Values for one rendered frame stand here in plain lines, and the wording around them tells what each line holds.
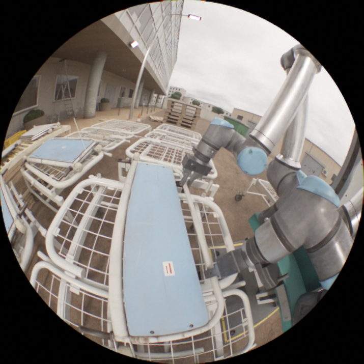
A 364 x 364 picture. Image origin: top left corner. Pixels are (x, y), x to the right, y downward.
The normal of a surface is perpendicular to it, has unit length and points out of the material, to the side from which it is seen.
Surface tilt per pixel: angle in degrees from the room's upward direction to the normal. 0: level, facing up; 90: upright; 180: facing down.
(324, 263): 110
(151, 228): 1
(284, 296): 90
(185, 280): 1
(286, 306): 90
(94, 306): 0
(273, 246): 79
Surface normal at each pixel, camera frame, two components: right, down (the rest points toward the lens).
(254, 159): -0.29, 0.57
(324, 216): -0.60, -0.43
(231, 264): -0.87, -0.26
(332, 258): -0.89, -0.04
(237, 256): 0.46, -0.74
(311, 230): -0.94, 0.13
